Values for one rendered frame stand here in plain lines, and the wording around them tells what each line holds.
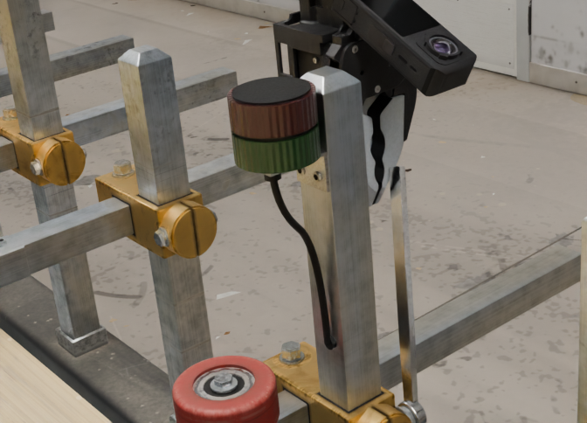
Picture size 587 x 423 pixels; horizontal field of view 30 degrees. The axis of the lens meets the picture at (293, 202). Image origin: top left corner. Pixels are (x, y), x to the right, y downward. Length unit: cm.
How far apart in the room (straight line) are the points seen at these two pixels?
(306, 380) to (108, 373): 42
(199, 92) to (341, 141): 61
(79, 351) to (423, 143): 249
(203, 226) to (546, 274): 33
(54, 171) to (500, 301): 49
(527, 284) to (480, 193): 225
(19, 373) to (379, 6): 41
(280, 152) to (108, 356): 63
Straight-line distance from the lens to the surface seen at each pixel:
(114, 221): 103
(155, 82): 97
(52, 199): 124
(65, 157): 120
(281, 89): 74
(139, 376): 126
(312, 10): 86
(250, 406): 82
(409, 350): 89
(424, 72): 77
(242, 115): 72
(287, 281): 287
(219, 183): 108
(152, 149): 98
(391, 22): 79
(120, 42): 158
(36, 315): 143
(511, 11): 420
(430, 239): 304
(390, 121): 88
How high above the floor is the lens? 137
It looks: 25 degrees down
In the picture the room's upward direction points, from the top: 6 degrees counter-clockwise
